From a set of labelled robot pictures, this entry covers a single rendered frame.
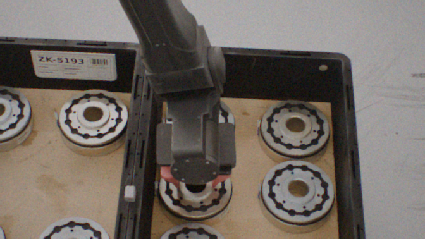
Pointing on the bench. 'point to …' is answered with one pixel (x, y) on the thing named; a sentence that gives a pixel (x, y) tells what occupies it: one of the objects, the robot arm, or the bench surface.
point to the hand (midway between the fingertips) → (195, 181)
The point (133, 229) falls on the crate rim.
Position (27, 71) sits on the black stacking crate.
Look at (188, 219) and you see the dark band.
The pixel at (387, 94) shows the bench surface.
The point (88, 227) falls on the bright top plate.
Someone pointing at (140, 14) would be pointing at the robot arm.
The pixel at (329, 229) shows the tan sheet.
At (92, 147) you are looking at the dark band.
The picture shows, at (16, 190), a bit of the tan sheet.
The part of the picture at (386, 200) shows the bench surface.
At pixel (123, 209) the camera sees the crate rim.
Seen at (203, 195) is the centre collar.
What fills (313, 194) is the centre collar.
